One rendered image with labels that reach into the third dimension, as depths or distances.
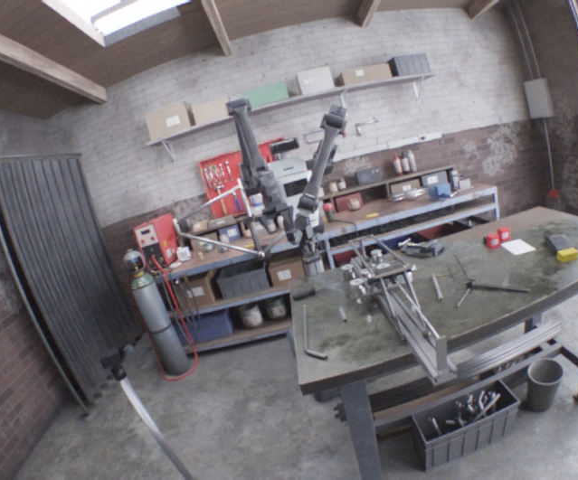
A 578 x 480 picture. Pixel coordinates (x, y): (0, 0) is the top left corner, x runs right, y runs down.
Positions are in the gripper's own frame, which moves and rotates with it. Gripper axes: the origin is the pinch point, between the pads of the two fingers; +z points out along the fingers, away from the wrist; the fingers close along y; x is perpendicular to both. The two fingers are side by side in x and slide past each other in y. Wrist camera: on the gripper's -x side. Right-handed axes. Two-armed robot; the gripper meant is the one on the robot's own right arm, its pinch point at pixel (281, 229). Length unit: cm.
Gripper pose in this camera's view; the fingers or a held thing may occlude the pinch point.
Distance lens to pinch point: 128.7
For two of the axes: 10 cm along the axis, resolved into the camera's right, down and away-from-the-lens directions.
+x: -0.7, 3.1, 9.5
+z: 3.4, 9.0, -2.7
